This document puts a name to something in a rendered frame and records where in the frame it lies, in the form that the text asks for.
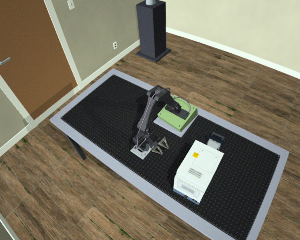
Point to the white sheet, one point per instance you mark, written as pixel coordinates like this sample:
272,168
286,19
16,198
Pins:
213,145

